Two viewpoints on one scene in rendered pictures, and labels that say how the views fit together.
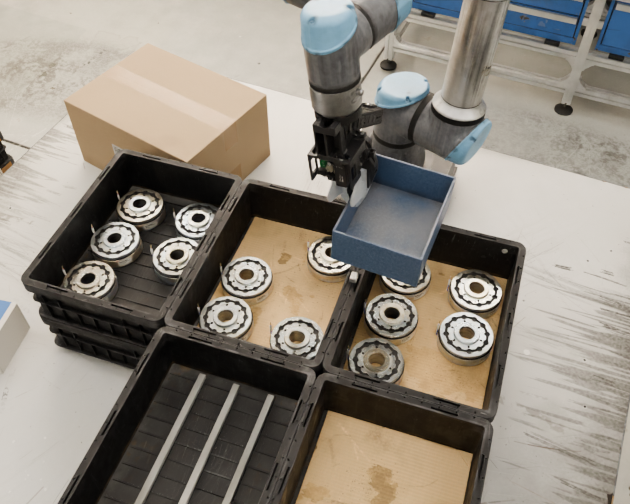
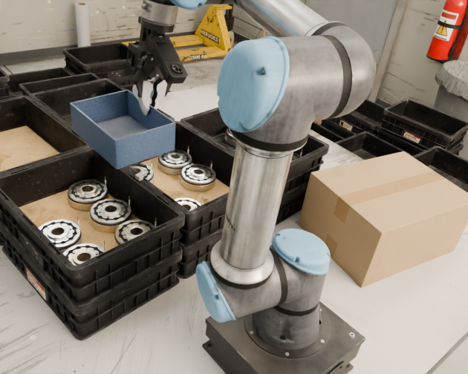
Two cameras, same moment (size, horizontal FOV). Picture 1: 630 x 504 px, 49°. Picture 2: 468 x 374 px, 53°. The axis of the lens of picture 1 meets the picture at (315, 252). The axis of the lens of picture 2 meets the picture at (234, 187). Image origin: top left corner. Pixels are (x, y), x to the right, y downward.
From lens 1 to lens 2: 170 cm
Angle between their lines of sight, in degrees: 77
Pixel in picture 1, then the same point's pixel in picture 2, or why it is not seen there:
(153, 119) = (367, 174)
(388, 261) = (91, 108)
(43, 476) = not seen: hidden behind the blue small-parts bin
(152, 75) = (427, 189)
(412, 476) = not seen: hidden behind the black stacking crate
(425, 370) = (63, 217)
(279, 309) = (168, 185)
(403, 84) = (301, 243)
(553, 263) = not seen: outside the picture
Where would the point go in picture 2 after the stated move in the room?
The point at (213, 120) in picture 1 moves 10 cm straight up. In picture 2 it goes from (354, 196) to (365, 166)
